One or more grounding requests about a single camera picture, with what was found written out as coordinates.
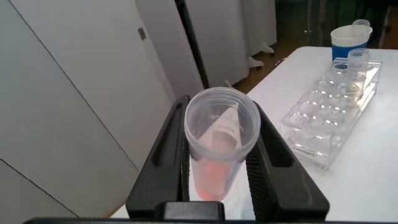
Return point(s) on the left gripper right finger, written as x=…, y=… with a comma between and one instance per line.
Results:
x=280, y=186

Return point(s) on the blue white paper cup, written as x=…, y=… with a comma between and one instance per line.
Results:
x=345, y=46

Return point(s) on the small metal screen hinge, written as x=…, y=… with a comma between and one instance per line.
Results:
x=141, y=33

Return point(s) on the white folding screen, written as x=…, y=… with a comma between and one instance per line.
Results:
x=77, y=77
x=224, y=37

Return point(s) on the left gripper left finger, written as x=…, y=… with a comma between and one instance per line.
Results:
x=161, y=177

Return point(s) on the clear plastic test tube rack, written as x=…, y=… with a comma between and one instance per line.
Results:
x=326, y=124

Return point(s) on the white screen foot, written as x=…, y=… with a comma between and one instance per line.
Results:
x=265, y=49
x=255, y=63

